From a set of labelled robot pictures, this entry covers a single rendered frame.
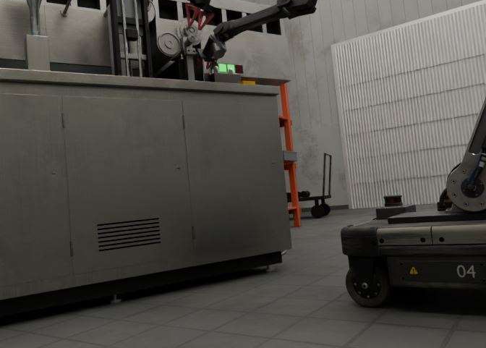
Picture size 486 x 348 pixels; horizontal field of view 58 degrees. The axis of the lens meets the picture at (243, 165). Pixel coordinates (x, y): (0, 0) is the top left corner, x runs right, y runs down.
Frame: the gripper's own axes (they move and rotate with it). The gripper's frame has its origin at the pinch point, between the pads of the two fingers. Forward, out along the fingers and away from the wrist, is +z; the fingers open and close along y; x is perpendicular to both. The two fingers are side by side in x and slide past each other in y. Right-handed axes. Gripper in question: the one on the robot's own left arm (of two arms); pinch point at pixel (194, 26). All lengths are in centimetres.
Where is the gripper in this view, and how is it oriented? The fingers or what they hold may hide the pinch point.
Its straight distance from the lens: 180.1
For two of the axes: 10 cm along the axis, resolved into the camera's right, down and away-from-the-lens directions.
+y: -5.7, -0.1, -8.2
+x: 7.6, 3.9, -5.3
